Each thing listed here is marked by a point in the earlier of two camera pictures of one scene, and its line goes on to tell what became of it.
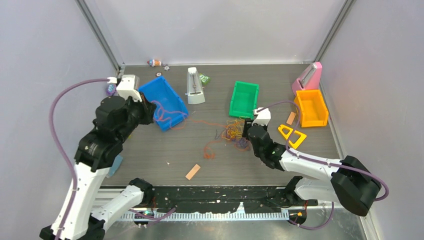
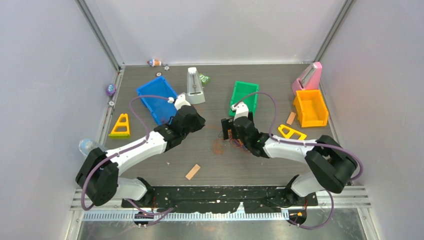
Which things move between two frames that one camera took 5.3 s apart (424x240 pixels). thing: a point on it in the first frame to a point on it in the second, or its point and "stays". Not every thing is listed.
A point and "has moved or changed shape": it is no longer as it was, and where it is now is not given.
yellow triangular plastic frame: (299, 141) stays
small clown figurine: (153, 63) stays
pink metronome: (310, 79) stays
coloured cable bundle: (233, 133) has moved or changed shape
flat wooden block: (193, 171) stays
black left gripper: (148, 108) to (199, 123)
